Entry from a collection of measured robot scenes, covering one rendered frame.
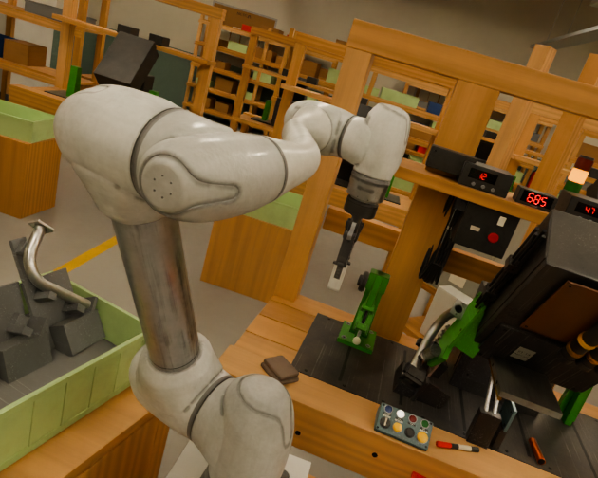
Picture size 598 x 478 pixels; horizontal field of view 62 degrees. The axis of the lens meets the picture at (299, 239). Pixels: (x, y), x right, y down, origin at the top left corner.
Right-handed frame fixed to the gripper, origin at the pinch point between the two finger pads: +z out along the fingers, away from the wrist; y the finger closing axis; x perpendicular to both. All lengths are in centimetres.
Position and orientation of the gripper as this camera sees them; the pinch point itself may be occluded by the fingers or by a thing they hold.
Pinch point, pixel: (337, 276)
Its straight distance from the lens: 120.3
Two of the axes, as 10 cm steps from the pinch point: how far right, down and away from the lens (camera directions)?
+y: -2.4, 2.6, -9.3
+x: 9.3, 3.3, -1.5
